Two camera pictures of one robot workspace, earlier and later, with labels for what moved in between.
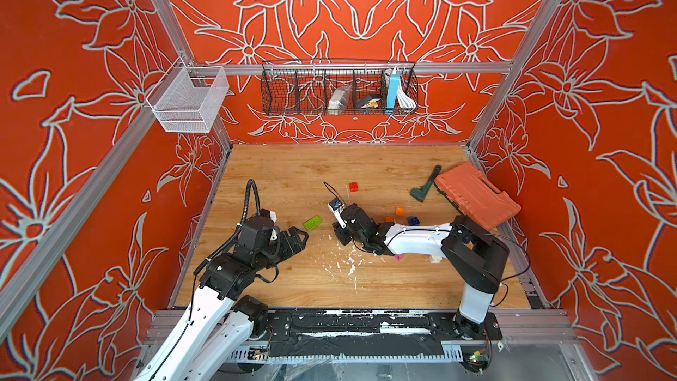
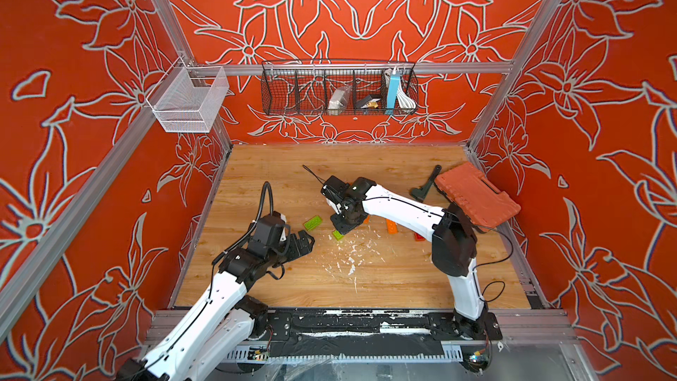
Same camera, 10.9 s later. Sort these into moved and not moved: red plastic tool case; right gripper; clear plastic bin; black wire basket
Moved: right gripper
Not moved: black wire basket; clear plastic bin; red plastic tool case
